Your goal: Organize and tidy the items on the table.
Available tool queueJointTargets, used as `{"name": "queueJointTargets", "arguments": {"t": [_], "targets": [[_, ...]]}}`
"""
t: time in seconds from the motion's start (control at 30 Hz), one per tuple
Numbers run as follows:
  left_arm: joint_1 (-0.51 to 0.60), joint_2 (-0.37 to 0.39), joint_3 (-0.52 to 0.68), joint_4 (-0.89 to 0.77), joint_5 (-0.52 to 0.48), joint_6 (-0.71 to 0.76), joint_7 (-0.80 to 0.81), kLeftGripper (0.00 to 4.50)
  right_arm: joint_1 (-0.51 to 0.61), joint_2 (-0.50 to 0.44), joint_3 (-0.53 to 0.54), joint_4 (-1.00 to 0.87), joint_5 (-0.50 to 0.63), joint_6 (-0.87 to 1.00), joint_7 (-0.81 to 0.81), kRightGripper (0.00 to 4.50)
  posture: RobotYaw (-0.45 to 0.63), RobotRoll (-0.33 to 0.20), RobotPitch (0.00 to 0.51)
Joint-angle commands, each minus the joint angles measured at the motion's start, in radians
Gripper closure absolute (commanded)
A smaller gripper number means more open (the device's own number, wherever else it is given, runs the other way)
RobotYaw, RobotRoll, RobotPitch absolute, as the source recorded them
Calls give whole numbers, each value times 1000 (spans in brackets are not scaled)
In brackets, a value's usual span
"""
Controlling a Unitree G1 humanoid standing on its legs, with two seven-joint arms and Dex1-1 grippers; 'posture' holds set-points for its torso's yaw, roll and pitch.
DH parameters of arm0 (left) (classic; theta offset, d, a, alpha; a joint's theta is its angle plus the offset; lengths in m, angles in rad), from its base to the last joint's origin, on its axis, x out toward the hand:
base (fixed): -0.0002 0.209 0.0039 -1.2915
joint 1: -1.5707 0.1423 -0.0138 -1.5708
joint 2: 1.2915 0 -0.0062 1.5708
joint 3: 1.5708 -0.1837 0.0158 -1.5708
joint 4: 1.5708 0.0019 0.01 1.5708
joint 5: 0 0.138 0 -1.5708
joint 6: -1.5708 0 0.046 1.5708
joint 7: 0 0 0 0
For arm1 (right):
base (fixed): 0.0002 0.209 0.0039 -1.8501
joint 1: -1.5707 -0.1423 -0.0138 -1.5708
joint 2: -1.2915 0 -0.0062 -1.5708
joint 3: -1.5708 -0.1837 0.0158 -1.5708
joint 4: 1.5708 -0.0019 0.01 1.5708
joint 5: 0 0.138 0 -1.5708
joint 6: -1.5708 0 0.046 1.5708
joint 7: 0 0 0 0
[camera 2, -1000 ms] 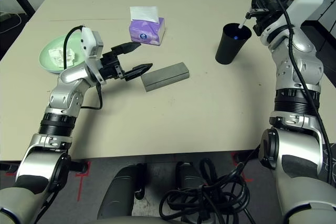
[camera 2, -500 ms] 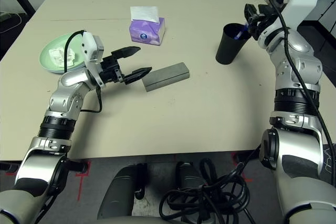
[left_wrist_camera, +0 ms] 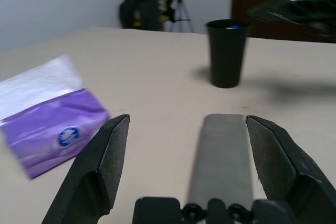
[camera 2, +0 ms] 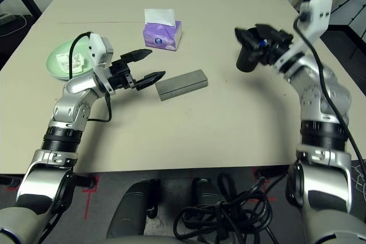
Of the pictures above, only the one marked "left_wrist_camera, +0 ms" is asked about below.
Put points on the purple tissue pack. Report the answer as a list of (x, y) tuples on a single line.
[(52, 129)]

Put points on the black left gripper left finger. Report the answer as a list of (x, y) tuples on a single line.
[(86, 171)]

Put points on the black camera tripod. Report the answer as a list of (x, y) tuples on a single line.
[(179, 11)]

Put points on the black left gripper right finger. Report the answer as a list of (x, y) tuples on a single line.
[(288, 171)]

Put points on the black plastic cup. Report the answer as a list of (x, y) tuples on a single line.
[(227, 58)]

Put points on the grey glasses case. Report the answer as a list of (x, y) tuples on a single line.
[(220, 155)]

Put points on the black backpack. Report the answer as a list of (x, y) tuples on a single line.
[(144, 9)]

